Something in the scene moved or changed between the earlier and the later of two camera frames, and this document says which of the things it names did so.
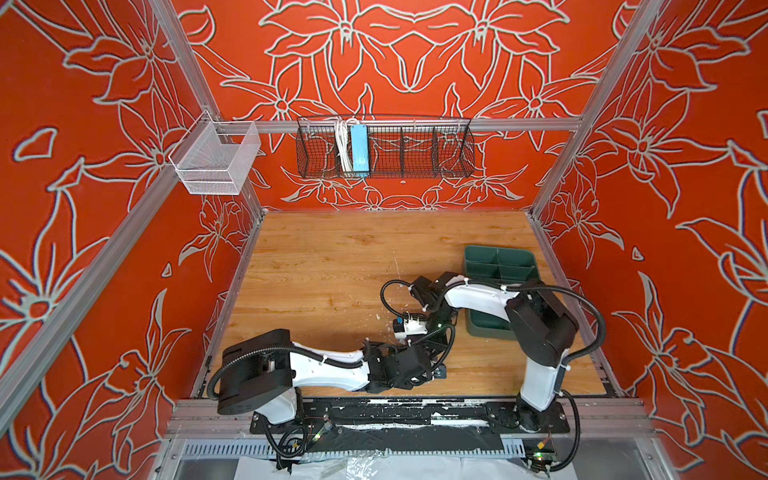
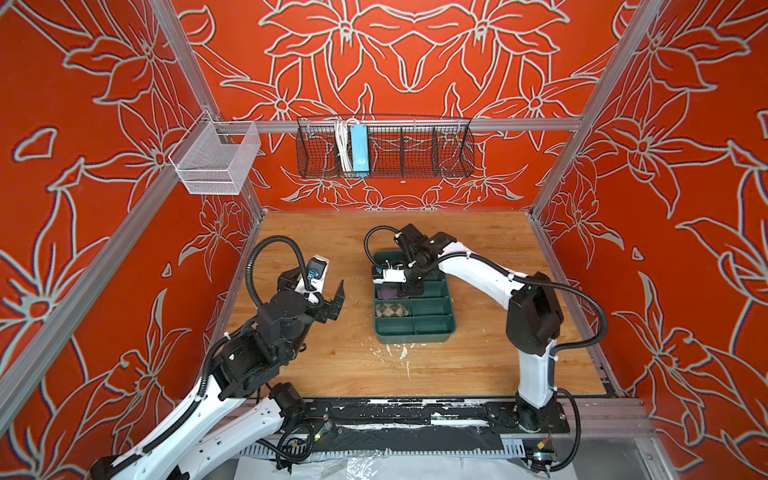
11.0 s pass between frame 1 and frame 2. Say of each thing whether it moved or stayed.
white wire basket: stayed
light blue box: stayed
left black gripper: moved
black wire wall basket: stayed
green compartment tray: moved
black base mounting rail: stayed
